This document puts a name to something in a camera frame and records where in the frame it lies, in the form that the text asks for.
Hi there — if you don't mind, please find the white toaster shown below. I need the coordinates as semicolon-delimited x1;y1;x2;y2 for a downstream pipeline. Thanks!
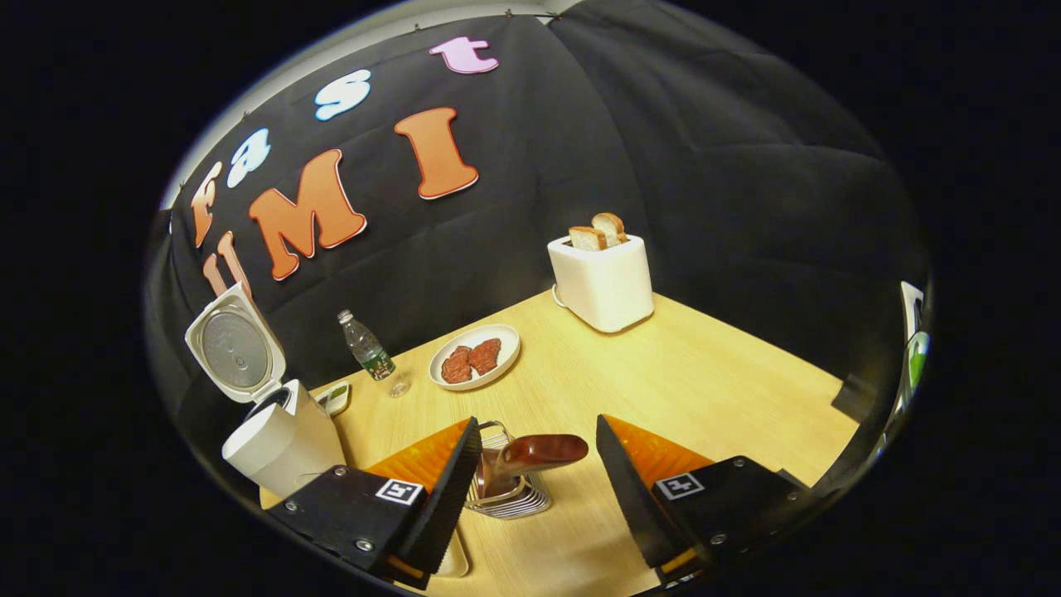
547;235;655;334

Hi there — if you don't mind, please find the brown wooden spoon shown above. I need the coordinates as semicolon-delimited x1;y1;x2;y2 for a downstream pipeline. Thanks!
474;434;589;498

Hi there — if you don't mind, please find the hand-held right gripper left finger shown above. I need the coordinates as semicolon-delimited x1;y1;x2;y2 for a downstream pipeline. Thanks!
265;417;483;591

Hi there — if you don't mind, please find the white tray of rice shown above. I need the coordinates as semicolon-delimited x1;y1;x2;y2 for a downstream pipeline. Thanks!
435;531;471;579

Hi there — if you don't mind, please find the white panel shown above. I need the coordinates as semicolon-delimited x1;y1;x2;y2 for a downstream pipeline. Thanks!
900;280;926;334

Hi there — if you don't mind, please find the white rice cooker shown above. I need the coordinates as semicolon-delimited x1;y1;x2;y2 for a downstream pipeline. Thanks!
184;282;347;498

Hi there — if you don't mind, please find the white oval plate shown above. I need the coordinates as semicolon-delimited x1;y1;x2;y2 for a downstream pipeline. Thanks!
429;323;521;391

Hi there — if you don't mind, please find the white bowl of green vegetables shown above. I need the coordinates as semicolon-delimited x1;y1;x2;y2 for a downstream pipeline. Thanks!
905;330;932;397

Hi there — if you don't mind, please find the black backdrop cloth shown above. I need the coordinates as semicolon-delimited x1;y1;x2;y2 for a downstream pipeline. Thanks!
145;0;933;490

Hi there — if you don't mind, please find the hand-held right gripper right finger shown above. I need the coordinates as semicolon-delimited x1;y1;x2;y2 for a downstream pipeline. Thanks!
595;415;817;585

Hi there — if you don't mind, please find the clear plastic water bottle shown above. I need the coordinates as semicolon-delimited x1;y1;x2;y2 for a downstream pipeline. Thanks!
337;309;411;399

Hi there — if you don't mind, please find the metal wire chopstick holder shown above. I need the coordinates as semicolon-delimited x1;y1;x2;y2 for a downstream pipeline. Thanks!
464;420;554;521

